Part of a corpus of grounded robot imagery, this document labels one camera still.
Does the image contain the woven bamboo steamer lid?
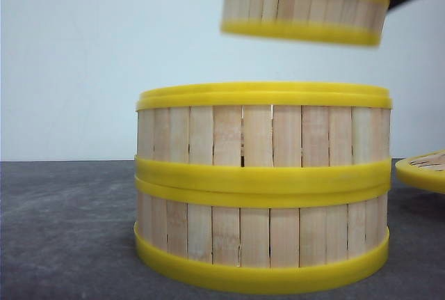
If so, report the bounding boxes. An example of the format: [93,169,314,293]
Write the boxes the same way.
[395,150,444,194]

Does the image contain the bamboo steamer basket yellow rims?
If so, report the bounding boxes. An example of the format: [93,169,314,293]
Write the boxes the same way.
[220,0,390,47]

